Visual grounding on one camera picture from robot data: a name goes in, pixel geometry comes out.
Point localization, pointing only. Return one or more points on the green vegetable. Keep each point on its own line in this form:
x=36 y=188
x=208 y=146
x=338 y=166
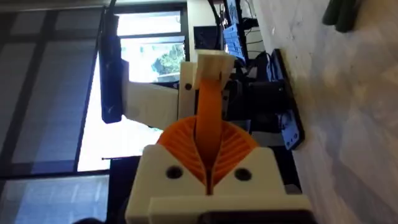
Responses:
x=340 y=14

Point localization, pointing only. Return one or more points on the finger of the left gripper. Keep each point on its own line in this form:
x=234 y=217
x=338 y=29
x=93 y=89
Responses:
x=186 y=93
x=209 y=118

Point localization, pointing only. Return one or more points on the computer monitor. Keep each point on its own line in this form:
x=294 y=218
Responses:
x=234 y=34

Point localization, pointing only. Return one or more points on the black upright wrist plate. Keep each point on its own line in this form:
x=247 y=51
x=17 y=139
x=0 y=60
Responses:
x=110 y=71

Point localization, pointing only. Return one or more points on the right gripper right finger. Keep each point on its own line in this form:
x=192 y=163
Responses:
x=248 y=186

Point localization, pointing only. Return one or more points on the window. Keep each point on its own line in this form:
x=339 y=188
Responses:
x=146 y=46

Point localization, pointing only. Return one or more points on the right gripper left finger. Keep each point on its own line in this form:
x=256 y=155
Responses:
x=161 y=186

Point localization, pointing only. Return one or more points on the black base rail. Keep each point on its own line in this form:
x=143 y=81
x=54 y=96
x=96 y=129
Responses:
x=289 y=102

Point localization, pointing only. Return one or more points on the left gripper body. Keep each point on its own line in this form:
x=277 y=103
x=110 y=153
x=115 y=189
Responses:
x=150 y=104

